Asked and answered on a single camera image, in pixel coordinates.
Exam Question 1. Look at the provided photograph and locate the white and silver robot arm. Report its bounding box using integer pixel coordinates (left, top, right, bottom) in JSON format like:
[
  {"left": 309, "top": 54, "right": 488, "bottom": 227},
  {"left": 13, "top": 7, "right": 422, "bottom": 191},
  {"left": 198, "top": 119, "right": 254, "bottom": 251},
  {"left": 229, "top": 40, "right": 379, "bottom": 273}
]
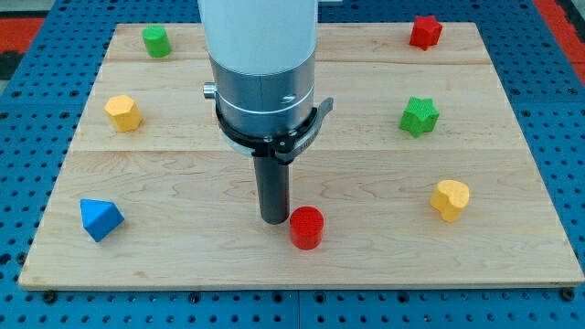
[{"left": 198, "top": 0, "right": 318, "bottom": 155}]

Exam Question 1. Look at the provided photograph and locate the yellow heart block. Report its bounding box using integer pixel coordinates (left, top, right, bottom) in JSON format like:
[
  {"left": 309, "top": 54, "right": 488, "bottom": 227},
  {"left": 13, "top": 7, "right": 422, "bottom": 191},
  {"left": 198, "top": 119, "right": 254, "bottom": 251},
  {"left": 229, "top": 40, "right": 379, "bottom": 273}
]
[{"left": 430, "top": 180, "right": 470, "bottom": 223}]

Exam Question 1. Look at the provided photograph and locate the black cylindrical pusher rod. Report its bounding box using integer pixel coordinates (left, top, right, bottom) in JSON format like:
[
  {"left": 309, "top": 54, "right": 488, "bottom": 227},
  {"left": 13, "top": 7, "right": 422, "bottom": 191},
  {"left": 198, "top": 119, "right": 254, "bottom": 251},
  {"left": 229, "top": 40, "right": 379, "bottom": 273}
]
[{"left": 254, "top": 157, "right": 290, "bottom": 225}]

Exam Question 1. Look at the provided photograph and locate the red cylinder block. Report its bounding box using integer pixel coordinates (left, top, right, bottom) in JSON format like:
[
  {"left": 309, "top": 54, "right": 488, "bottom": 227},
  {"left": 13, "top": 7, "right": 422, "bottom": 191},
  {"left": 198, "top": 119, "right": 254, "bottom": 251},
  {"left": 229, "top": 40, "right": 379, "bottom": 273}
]
[{"left": 290, "top": 206, "right": 324, "bottom": 250}]

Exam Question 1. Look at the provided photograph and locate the light wooden board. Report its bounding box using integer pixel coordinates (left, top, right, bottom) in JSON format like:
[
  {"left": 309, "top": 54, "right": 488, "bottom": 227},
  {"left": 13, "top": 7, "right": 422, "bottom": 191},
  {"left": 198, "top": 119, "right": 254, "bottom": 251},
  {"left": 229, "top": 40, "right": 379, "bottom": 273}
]
[{"left": 18, "top": 22, "right": 584, "bottom": 292}]

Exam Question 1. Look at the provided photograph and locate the green star block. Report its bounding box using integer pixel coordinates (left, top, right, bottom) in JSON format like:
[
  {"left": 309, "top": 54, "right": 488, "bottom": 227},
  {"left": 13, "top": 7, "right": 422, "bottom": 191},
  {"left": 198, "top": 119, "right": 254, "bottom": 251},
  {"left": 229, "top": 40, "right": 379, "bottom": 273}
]
[{"left": 399, "top": 96, "right": 440, "bottom": 138}]

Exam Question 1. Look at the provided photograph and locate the yellow hexagon block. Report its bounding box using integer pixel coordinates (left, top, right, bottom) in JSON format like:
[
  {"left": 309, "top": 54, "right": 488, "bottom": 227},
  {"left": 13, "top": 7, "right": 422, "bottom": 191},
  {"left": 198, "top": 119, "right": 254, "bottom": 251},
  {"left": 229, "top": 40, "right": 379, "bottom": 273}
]
[{"left": 104, "top": 95, "right": 143, "bottom": 133}]

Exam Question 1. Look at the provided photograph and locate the green cylinder block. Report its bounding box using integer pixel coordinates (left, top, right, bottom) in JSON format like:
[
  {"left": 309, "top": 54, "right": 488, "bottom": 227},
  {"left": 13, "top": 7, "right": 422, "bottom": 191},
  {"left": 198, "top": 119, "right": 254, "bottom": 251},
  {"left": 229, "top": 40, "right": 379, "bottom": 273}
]
[{"left": 142, "top": 25, "right": 172, "bottom": 58}]

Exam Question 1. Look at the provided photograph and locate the red star block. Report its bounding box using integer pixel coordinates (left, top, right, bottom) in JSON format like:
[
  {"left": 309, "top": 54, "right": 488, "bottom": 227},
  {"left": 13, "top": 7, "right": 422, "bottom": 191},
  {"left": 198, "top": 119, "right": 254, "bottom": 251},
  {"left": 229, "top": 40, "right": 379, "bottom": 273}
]
[{"left": 409, "top": 16, "right": 442, "bottom": 51}]

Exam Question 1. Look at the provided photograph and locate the blue triangular prism block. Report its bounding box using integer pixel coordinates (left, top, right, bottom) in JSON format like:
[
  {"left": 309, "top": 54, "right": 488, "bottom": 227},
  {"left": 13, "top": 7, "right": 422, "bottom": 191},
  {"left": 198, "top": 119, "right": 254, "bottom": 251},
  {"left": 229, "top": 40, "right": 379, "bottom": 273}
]
[{"left": 80, "top": 199, "right": 124, "bottom": 242}]

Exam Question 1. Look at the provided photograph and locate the black clamp ring with lever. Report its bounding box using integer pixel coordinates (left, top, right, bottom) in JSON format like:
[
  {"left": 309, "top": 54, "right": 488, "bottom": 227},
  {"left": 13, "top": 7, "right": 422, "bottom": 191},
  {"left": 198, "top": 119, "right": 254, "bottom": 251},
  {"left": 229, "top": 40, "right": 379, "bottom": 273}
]
[{"left": 214, "top": 96, "right": 335, "bottom": 166}]

